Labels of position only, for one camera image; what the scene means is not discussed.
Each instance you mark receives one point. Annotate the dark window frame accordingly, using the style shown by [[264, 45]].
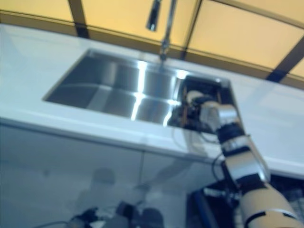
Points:
[[79, 19]]

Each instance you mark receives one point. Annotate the chrome pull-down kitchen faucet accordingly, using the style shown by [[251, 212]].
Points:
[[169, 28]]

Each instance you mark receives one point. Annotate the white glossy cabinet door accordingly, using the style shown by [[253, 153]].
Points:
[[166, 166], [71, 156]]

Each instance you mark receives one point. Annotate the cream round plate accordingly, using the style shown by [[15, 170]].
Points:
[[193, 95]]

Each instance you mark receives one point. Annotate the dishwasher door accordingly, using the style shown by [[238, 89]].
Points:
[[202, 213]]

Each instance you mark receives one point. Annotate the black dish drying rack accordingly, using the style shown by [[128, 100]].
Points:
[[209, 86]]

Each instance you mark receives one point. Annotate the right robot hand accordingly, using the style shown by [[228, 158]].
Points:
[[202, 101]]

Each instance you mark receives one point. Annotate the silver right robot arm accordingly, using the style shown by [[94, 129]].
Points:
[[247, 166]]

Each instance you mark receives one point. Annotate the stainless steel sink basin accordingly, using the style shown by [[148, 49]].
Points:
[[114, 85]]

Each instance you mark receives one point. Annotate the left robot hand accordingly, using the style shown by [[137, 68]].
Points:
[[89, 215]]

